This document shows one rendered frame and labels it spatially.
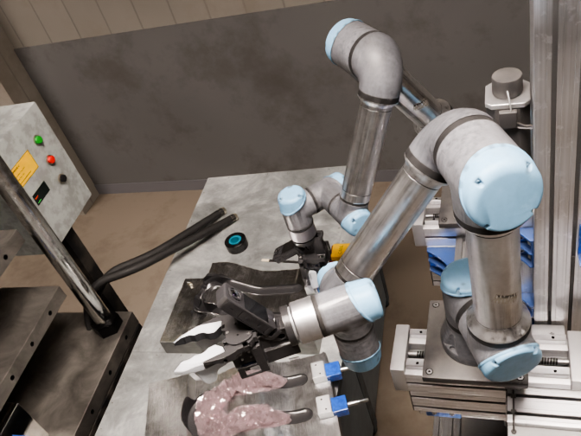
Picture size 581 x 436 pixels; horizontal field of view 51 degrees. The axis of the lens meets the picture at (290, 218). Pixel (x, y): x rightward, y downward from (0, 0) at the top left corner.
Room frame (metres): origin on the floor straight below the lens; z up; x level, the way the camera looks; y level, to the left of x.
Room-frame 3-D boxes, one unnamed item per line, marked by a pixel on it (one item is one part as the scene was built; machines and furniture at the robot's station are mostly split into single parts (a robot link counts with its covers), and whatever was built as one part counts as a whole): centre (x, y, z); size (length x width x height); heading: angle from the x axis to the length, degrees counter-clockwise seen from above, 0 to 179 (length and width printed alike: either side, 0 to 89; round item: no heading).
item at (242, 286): (1.33, 0.22, 0.92); 0.35 x 0.16 x 0.09; 66
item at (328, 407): (0.90, 0.03, 0.86); 0.13 x 0.05 x 0.05; 84
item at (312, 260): (1.28, -0.03, 1.05); 0.09 x 0.08 x 0.12; 66
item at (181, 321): (1.34, 0.23, 0.87); 0.50 x 0.26 x 0.14; 66
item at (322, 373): (1.01, 0.02, 0.86); 0.13 x 0.05 x 0.05; 84
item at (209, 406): (0.99, 0.29, 0.90); 0.26 x 0.18 x 0.08; 84
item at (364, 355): (0.72, -0.04, 1.34); 0.11 x 0.08 x 0.11; 179
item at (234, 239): (1.70, 0.21, 0.82); 0.08 x 0.08 x 0.04
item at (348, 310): (0.71, -0.04, 1.43); 0.11 x 0.08 x 0.09; 89
